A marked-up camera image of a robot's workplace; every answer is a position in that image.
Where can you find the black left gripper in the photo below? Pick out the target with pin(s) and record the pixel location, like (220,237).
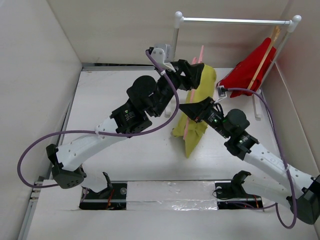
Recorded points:
(190,73)

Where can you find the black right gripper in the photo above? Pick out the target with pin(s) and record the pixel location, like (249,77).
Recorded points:
(199,110)

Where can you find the pink plastic hanger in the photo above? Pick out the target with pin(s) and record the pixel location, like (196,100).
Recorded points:
(195,60)

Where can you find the yellow-green trousers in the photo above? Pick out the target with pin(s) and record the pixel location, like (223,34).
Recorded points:
(196,130)

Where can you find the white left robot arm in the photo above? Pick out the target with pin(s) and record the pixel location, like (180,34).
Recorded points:
(147,98)

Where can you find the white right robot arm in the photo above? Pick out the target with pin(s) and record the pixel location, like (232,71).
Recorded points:
(296,190)

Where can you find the wooden hanger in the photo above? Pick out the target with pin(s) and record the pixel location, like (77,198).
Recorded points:
(273,38)

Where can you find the red shorts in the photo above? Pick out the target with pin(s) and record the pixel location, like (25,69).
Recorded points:
(242,74)

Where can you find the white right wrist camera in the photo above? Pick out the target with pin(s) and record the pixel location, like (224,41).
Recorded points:
(220,93)

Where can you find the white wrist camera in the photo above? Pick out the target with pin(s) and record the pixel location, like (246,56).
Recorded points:
(160,56)
(220,93)

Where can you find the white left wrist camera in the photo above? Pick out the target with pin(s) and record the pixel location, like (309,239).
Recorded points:
(160,56)

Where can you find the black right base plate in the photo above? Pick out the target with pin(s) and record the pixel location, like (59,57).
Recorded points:
(227,199)

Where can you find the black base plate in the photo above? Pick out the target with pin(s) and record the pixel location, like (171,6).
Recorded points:
(227,199)
(114,199)

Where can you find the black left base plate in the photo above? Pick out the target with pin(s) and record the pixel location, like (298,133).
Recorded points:
(114,199)

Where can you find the aluminium frame rail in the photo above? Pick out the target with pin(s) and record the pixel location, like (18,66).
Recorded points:
(30,211)

